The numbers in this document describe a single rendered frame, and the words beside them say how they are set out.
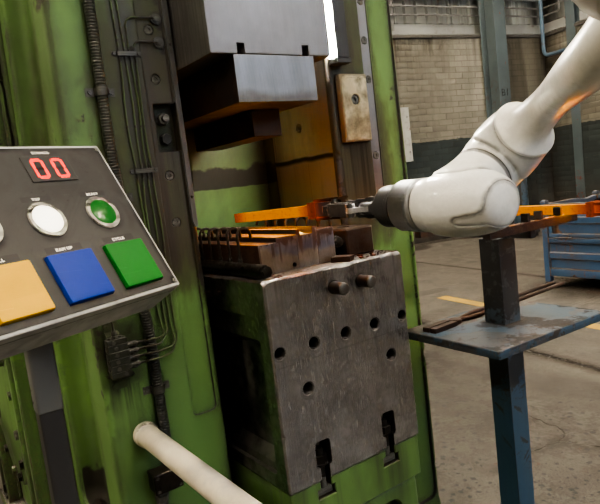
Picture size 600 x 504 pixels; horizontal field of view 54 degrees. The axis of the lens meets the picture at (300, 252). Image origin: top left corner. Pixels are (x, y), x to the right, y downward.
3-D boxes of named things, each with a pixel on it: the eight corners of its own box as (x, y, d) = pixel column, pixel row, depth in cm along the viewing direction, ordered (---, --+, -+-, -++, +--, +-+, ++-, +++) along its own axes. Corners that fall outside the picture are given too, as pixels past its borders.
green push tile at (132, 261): (164, 276, 92) (141, 236, 93) (129, 286, 86) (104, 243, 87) (158, 282, 93) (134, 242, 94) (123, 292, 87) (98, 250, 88)
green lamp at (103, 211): (123, 223, 92) (118, 195, 91) (93, 227, 89) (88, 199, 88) (116, 223, 94) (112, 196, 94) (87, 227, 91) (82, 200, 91)
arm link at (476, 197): (423, 249, 98) (465, 202, 103) (503, 253, 85) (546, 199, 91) (395, 197, 94) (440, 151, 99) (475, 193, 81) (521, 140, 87)
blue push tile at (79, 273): (116, 290, 83) (90, 246, 85) (73, 303, 77) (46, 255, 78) (110, 297, 84) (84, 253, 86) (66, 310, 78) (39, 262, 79)
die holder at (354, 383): (419, 433, 141) (401, 250, 136) (290, 496, 120) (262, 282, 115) (289, 384, 187) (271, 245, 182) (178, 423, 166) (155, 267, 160)
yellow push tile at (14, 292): (57, 307, 75) (29, 258, 76) (2, 322, 69) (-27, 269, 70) (50, 314, 76) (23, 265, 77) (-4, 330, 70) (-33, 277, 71)
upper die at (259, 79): (318, 100, 129) (313, 56, 128) (239, 102, 117) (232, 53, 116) (227, 128, 163) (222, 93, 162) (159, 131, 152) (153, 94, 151)
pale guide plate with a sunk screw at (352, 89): (373, 139, 154) (366, 73, 152) (346, 141, 149) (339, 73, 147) (367, 140, 156) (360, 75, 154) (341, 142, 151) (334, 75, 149)
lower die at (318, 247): (336, 260, 133) (332, 222, 132) (261, 276, 122) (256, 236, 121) (244, 254, 167) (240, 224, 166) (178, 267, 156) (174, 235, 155)
